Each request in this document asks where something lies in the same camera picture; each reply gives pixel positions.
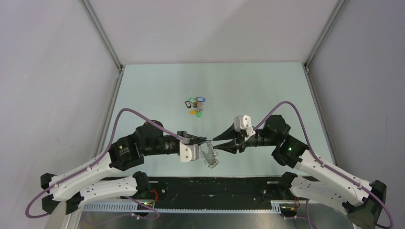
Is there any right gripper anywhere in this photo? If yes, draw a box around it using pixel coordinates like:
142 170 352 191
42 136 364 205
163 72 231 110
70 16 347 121
213 122 278 155

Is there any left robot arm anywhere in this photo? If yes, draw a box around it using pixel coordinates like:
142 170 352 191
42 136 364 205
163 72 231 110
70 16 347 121
41 123 206 214

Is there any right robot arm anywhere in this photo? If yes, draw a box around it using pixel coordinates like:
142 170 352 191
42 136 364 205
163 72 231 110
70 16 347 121
214 115 386 229

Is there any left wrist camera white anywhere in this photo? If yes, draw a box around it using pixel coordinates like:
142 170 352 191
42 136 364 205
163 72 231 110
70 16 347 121
179 141 199 163

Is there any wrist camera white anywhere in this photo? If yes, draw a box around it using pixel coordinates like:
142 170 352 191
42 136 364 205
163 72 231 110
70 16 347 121
179 141 199 163
234 115 256 138

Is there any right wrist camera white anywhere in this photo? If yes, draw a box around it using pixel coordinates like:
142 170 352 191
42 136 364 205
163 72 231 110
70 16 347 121
234 115 256 138

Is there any white cable duct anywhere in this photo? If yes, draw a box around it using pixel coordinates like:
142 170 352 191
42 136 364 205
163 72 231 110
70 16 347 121
82 201 281 214

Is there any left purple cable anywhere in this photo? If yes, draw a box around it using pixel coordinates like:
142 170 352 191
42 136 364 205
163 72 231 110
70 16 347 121
25 108 191 219

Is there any left aluminium corner post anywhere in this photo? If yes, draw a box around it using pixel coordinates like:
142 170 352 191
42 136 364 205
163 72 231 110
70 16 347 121
79 0 123 73

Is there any aluminium corner post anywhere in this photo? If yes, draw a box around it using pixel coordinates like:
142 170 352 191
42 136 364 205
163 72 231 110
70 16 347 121
79 0 123 73
303 0 349 69

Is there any right aluminium corner post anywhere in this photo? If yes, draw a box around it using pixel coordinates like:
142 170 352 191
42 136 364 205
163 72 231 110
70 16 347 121
303 0 349 69

